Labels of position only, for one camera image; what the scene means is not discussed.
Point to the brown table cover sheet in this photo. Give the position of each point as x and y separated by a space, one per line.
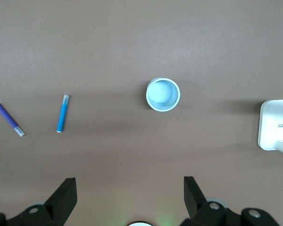
132 42

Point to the light blue mesh cup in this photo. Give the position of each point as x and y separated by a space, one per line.
161 94

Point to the blue marker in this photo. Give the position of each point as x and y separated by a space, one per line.
62 115

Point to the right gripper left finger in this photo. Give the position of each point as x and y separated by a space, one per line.
59 202

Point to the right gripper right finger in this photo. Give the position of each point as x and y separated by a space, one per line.
198 207

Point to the purple marker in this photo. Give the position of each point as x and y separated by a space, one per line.
8 117

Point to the white lamp stand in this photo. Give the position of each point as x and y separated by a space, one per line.
273 122

